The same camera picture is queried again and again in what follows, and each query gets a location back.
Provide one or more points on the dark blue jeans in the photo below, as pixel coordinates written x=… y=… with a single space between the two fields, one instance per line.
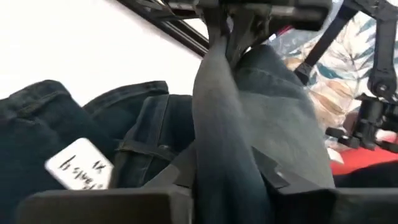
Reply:
x=217 y=124

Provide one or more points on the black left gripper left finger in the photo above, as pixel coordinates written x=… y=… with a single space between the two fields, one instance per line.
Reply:
x=109 y=207

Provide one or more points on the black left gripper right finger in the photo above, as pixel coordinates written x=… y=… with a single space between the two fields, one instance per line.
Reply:
x=342 y=207

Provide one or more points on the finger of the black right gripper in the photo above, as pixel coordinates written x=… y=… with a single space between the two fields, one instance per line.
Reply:
x=216 y=25
x=245 y=31

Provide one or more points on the white green banner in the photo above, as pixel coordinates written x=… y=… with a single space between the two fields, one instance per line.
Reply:
x=339 y=71

